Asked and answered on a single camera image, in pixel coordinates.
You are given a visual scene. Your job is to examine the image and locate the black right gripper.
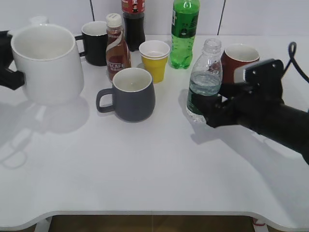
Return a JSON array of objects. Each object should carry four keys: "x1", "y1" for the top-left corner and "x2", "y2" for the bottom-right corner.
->
[{"x1": 193, "y1": 82, "x2": 283, "y2": 128}]

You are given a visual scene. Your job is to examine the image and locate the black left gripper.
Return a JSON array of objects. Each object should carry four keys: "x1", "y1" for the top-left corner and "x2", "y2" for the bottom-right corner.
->
[{"x1": 0, "y1": 30, "x2": 25, "y2": 90}]

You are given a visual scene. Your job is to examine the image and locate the clear water bottle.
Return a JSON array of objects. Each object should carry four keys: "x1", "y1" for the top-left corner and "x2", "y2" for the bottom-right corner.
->
[{"x1": 186, "y1": 39, "x2": 223, "y2": 123}]

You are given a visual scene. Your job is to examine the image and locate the white ceramic mug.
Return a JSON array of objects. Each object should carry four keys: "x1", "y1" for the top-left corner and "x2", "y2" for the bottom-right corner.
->
[{"x1": 11, "y1": 24, "x2": 84, "y2": 106}]

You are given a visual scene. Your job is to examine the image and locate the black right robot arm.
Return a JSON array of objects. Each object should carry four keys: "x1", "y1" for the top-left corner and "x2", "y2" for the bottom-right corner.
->
[{"x1": 192, "y1": 84, "x2": 309, "y2": 162}]

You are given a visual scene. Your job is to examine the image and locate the red ceramic mug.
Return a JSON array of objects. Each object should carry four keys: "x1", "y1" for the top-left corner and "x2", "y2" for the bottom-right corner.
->
[{"x1": 221, "y1": 43, "x2": 260, "y2": 84}]

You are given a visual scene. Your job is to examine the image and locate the grey ceramic mug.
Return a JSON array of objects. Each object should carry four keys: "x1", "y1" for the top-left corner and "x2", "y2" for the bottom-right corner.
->
[{"x1": 96, "y1": 68, "x2": 155, "y2": 122}]

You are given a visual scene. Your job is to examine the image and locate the black ceramic mug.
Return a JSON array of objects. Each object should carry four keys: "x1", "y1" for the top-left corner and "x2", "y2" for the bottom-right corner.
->
[{"x1": 75, "y1": 21, "x2": 108, "y2": 66}]

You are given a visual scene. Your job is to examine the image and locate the white yogurt drink carton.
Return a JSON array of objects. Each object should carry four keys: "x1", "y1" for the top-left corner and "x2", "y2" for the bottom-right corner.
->
[{"x1": 29, "y1": 15, "x2": 49, "y2": 25}]

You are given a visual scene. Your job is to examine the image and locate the yellow paper cup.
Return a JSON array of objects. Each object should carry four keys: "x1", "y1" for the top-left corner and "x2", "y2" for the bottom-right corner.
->
[{"x1": 139, "y1": 40, "x2": 170, "y2": 83}]

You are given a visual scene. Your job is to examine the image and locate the green soda bottle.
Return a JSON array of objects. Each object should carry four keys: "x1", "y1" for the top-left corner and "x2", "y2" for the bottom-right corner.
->
[{"x1": 170, "y1": 0, "x2": 200, "y2": 69}]

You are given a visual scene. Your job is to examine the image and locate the brown Nescafe coffee bottle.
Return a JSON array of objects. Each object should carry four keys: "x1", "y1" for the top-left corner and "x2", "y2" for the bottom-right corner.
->
[{"x1": 106, "y1": 13, "x2": 131, "y2": 81}]

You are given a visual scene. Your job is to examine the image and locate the dark cola bottle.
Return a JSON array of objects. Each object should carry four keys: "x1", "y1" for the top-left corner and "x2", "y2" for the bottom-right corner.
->
[{"x1": 121, "y1": 0, "x2": 145, "y2": 52}]

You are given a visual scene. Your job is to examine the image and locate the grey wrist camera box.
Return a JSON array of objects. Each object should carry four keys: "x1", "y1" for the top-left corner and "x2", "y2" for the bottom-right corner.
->
[{"x1": 234, "y1": 58, "x2": 283, "y2": 85}]

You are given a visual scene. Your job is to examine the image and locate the black cable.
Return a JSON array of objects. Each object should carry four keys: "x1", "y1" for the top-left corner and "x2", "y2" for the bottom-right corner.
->
[{"x1": 282, "y1": 41, "x2": 309, "y2": 84}]

